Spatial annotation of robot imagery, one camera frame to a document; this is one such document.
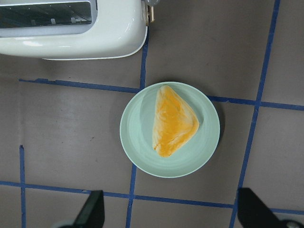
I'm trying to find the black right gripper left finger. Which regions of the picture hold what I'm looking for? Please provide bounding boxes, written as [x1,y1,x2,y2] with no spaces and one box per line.
[73,190,105,228]

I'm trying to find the light green plate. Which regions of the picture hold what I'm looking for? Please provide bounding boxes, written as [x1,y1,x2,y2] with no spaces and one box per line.
[120,82,220,178]

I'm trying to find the triangular yellow pastry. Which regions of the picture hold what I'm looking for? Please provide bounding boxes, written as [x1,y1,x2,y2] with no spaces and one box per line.
[152,85,200,157]

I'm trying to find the white toaster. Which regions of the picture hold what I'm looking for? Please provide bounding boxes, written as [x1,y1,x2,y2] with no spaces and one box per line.
[0,0,158,60]

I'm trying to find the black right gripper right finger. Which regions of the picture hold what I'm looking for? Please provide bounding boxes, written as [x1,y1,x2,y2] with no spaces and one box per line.
[237,188,284,228]

